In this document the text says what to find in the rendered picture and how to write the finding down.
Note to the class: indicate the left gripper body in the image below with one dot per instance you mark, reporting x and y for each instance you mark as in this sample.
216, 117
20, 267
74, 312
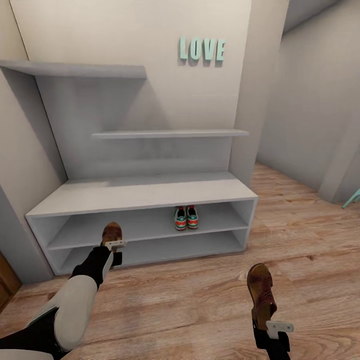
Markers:
117, 259

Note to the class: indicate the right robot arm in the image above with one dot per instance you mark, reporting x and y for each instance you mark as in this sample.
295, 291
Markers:
275, 340

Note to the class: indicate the sandal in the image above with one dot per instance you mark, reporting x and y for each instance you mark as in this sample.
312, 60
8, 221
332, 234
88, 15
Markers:
112, 232
259, 283

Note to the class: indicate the gym shoe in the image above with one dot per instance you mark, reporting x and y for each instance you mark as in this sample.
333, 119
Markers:
180, 217
192, 216

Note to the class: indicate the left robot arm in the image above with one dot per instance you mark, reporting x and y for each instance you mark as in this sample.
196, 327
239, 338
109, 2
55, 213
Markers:
59, 327

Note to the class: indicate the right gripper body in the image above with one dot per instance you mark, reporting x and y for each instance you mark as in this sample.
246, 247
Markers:
263, 341

